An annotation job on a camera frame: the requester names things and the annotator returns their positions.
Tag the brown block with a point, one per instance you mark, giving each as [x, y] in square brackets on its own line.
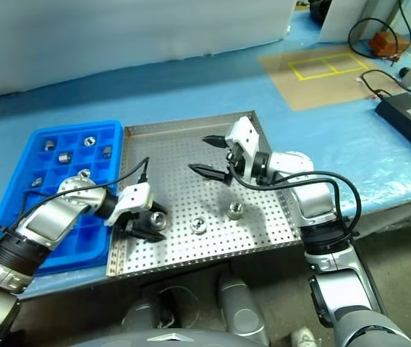
[388, 42]

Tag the perforated steel tray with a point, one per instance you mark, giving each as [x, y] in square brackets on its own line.
[176, 152]

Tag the small grey rounded cylinder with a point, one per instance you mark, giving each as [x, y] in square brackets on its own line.
[140, 318]

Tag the blue compartment tray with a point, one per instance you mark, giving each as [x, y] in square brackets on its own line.
[13, 202]

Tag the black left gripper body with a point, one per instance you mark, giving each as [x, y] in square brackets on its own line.
[135, 219]

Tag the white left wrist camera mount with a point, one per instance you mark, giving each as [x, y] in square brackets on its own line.
[133, 197]

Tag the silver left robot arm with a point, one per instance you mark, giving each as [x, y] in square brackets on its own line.
[46, 220]

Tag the large white foam board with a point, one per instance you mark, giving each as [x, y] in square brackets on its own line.
[118, 36]

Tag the grey robot torso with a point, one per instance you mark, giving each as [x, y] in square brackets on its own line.
[169, 339]

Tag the small white board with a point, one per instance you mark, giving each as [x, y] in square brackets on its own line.
[354, 18]

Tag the large grey rounded cylinder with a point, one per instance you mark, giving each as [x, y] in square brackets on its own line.
[238, 307]

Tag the white shoe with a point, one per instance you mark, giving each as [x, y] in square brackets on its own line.
[305, 337]

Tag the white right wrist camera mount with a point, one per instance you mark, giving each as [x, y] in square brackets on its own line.
[245, 133]

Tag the black device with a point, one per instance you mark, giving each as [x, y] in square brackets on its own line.
[317, 11]

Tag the brown cardboard sheet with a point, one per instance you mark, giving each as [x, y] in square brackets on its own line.
[317, 90]

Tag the black power supply box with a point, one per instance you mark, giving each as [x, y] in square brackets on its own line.
[404, 119]

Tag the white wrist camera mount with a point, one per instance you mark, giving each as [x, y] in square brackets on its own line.
[133, 197]
[245, 133]

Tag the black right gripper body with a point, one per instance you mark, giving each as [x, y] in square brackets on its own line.
[237, 164]

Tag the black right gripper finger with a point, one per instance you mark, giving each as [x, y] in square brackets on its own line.
[215, 141]
[209, 172]

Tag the blue plastic table cover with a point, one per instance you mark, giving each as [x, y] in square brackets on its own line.
[191, 94]

